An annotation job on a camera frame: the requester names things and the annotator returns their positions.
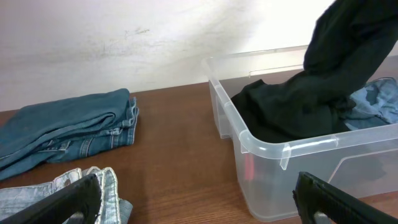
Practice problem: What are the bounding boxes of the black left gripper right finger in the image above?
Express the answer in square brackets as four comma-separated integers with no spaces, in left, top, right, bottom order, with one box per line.
[293,172,397,224]

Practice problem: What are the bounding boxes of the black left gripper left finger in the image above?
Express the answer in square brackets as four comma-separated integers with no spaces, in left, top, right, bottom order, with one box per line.
[1,174,101,224]

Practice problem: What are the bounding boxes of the light blue jeans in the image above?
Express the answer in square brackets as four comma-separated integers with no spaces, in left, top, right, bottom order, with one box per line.
[1,166,133,224]

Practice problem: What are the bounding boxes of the dark blue jeans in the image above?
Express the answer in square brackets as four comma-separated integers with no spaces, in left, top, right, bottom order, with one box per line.
[1,88,139,180]

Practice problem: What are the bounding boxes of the blue denim shirt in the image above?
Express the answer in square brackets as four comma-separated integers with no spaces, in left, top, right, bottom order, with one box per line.
[342,77,397,130]

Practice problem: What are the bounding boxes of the black garment with red stripe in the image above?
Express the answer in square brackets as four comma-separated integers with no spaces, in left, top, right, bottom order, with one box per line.
[231,80,299,143]

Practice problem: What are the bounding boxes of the clear plastic storage bin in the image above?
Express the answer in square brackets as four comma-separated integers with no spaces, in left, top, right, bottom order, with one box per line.
[202,45,397,222]

